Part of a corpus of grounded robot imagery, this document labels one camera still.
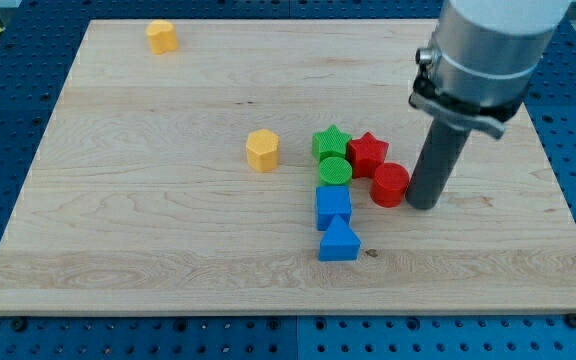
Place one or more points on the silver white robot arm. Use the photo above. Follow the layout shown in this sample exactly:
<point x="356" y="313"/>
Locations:
<point x="474" y="72"/>

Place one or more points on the green star block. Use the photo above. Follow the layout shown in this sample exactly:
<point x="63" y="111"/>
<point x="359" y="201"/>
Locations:
<point x="331" y="142"/>

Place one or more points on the red star block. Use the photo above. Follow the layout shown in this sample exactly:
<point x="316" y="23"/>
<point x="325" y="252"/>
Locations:
<point x="365" y="154"/>

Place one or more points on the yellow hexagon block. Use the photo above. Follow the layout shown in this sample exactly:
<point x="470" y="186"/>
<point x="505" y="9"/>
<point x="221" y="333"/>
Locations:
<point x="262" y="150"/>

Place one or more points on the green cylinder block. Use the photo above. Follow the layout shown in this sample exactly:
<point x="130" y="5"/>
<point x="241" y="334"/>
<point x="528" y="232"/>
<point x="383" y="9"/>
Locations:
<point x="334" y="171"/>

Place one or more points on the blue cube block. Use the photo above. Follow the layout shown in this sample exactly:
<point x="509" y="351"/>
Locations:
<point x="332" y="201"/>

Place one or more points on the light wooden board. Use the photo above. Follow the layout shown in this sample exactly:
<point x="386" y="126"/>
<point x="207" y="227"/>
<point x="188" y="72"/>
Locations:
<point x="140" y="200"/>

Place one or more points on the blue triangle block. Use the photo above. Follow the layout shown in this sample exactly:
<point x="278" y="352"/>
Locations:
<point x="339" y="242"/>

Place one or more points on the red cylinder block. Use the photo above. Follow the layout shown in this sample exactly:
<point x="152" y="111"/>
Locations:
<point x="390" y="182"/>

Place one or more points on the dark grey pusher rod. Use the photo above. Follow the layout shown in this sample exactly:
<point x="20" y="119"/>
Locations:
<point x="441" y="150"/>

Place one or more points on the yellow heart block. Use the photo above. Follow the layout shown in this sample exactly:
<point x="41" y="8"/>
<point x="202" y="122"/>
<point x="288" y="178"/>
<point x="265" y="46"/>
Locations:
<point x="161" y="35"/>

